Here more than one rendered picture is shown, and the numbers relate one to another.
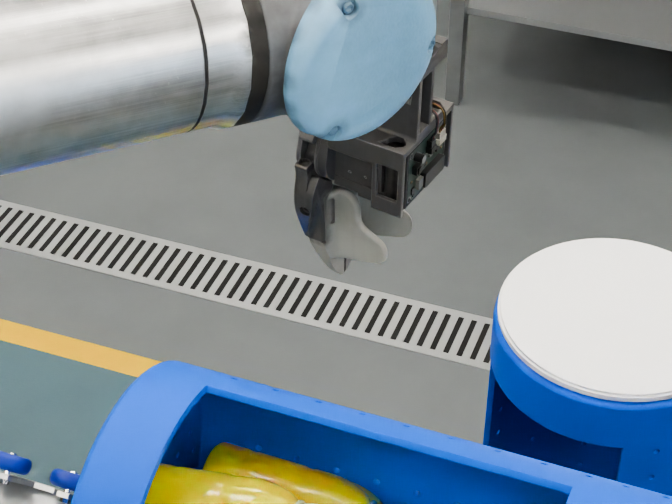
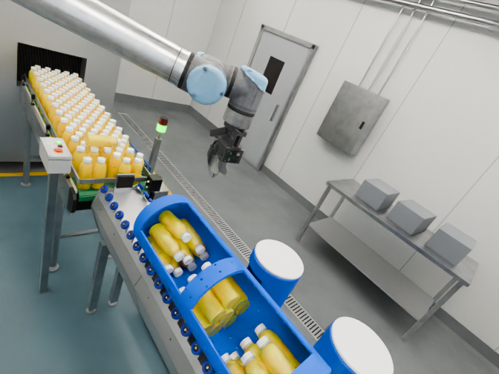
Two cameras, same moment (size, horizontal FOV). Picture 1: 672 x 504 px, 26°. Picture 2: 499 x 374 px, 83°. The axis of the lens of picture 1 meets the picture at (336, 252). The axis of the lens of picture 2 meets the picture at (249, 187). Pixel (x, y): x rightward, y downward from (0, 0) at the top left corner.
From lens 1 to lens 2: 0.45 m
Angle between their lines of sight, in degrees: 20
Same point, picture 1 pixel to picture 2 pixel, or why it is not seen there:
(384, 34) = (210, 81)
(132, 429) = (168, 198)
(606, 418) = (262, 272)
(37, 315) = not seen: hidden behind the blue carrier
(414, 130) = (231, 145)
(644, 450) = (266, 285)
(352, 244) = (213, 168)
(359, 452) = (209, 238)
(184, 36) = (173, 55)
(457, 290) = not seen: hidden behind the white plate
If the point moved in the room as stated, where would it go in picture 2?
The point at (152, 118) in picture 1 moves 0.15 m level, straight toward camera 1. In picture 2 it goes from (160, 66) to (111, 62)
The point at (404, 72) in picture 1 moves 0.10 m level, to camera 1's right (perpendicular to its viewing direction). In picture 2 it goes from (212, 94) to (247, 113)
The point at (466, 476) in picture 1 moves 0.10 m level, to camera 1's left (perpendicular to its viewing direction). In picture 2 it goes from (223, 254) to (204, 240)
